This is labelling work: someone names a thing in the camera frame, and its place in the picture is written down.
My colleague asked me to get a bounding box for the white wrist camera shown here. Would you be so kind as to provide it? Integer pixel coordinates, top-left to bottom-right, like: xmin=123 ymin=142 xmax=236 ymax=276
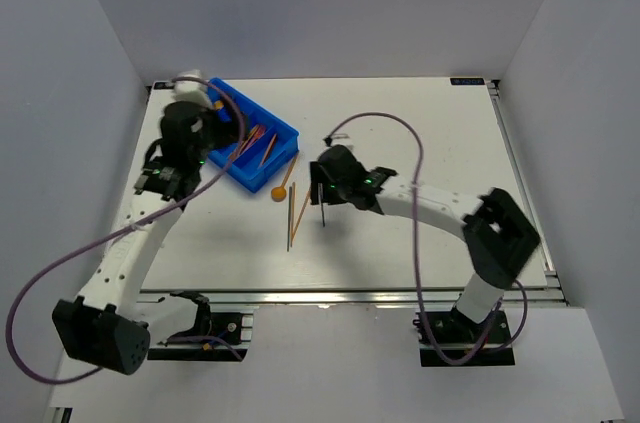
xmin=172 ymin=69 xmax=212 ymax=108
xmin=324 ymin=132 xmax=354 ymax=151

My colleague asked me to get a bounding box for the blue divided plastic tray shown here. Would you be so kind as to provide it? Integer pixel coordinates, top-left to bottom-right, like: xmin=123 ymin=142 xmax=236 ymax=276
xmin=210 ymin=78 xmax=299 ymax=193

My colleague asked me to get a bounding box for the dark green chopstick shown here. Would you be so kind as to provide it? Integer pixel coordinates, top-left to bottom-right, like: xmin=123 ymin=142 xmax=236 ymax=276
xmin=286 ymin=185 xmax=294 ymax=252
xmin=318 ymin=183 xmax=326 ymax=228

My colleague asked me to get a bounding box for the orange spoon small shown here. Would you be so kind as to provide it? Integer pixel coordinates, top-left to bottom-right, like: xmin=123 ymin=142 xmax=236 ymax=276
xmin=271 ymin=153 xmax=298 ymax=202

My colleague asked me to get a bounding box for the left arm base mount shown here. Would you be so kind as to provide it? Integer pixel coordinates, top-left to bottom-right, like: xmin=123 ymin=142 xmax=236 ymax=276
xmin=147 ymin=291 xmax=254 ymax=362

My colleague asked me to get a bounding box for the purple cable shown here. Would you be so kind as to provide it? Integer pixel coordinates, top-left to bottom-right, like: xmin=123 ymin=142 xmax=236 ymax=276
xmin=5 ymin=76 xmax=249 ymax=385
xmin=324 ymin=112 xmax=529 ymax=367

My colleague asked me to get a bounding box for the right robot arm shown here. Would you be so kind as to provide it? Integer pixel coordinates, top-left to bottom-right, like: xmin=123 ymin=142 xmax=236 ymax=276
xmin=310 ymin=145 xmax=541 ymax=342

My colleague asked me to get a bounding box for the red-orange plastic fork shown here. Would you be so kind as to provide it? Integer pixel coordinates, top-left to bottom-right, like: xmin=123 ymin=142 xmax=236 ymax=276
xmin=245 ymin=124 xmax=266 ymax=148

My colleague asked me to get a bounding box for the orange chopstick long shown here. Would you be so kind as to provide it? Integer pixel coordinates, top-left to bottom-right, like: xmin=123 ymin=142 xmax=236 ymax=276
xmin=290 ymin=189 xmax=311 ymax=244

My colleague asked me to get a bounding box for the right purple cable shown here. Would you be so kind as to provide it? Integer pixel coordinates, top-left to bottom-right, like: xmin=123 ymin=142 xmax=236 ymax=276
xmin=324 ymin=112 xmax=529 ymax=367

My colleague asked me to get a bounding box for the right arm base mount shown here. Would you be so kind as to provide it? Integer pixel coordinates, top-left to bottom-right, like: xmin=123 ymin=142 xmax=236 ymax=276
xmin=412 ymin=310 xmax=516 ymax=368

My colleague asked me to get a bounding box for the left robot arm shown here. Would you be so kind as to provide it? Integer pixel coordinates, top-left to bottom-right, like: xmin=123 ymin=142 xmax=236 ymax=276
xmin=52 ymin=101 xmax=246 ymax=375

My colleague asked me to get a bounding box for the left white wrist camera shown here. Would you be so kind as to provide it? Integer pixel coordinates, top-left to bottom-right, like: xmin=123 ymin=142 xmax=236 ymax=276
xmin=172 ymin=69 xmax=212 ymax=108

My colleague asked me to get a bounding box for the orange fork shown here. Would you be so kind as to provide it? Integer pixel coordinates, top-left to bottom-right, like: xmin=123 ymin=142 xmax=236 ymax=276
xmin=234 ymin=125 xmax=263 ymax=157
xmin=236 ymin=124 xmax=266 ymax=157

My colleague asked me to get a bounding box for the red-orange chopstick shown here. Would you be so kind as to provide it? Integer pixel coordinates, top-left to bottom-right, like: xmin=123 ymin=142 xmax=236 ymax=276
xmin=258 ymin=133 xmax=278 ymax=168

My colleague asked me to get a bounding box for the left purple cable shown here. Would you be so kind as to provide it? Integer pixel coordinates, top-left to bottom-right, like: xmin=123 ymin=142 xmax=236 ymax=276
xmin=5 ymin=76 xmax=249 ymax=385

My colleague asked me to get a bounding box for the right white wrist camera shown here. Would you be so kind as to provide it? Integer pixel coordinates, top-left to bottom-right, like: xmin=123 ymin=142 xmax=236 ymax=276
xmin=324 ymin=132 xmax=354 ymax=151

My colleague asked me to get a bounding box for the right table logo sticker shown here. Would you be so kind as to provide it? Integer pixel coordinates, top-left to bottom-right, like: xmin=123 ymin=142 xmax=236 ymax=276
xmin=449 ymin=77 xmax=486 ymax=86

